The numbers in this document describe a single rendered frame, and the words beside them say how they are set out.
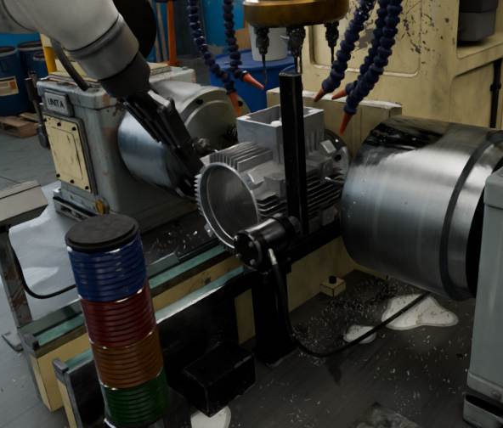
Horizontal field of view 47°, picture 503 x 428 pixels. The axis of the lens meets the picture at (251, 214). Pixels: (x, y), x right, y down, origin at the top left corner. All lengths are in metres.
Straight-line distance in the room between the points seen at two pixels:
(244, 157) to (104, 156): 0.48
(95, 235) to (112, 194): 0.90
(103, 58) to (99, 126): 0.50
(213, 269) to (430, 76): 0.53
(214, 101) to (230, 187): 0.21
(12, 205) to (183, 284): 0.31
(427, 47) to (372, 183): 0.37
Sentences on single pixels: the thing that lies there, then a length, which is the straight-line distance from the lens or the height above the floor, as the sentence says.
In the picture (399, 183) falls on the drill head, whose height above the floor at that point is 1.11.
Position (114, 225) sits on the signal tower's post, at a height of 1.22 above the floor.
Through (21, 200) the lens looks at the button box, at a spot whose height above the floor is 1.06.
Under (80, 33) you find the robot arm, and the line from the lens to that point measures 0.83.
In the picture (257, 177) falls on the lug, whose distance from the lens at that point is 0.93.
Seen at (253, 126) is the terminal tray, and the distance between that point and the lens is 1.01.
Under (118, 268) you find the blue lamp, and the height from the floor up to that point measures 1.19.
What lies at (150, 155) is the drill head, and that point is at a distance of 1.21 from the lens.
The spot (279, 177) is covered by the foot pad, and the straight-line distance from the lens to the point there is 0.95.
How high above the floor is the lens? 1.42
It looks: 24 degrees down
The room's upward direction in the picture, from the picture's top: 5 degrees counter-clockwise
